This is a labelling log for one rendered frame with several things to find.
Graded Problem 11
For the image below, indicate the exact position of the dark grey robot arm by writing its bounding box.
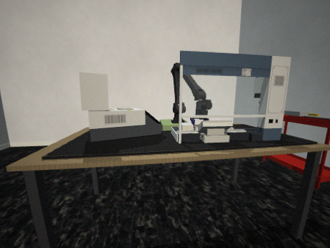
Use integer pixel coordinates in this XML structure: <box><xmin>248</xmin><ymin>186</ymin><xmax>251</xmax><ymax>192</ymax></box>
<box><xmin>171</xmin><ymin>62</ymin><xmax>180</xmax><ymax>123</ymax></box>

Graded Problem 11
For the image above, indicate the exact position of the white rectangular block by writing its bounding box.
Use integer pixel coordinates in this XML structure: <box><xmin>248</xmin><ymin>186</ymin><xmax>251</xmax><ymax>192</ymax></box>
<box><xmin>181</xmin><ymin>123</ymin><xmax>194</xmax><ymax>130</ymax></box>

